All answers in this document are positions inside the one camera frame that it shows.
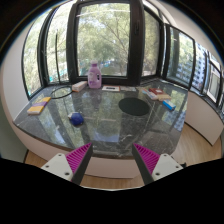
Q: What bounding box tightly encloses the pale map pamphlet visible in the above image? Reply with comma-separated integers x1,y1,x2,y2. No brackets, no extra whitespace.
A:
119,85,138,93

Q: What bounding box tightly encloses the purple detergent bottle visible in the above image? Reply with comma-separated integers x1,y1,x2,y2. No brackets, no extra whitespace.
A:
87,60,103,90

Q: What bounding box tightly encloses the white card with dark print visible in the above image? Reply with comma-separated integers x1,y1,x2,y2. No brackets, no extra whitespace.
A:
101,85,121,93

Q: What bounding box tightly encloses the blue booklet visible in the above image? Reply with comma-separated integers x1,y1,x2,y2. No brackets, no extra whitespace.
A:
162,99,177,112

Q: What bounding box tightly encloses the yellow and purple book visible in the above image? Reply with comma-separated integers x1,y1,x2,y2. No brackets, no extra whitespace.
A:
26,96,52,116

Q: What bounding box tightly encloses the round black mouse pad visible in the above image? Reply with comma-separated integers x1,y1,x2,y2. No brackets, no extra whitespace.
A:
118,97,151,117

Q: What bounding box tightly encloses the cream cardboard box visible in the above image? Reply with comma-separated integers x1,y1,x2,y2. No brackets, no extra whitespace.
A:
71,80,88,93

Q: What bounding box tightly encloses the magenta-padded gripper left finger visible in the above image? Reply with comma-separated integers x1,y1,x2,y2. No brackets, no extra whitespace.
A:
40,142,94,186

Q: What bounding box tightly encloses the black wire stand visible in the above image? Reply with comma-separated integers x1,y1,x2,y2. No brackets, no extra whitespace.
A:
49,29,74,100

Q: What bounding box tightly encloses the blue and white computer mouse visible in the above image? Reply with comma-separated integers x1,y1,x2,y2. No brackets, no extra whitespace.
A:
67,111,85,127

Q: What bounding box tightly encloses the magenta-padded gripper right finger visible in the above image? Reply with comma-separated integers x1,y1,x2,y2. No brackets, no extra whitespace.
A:
131,142,184,186

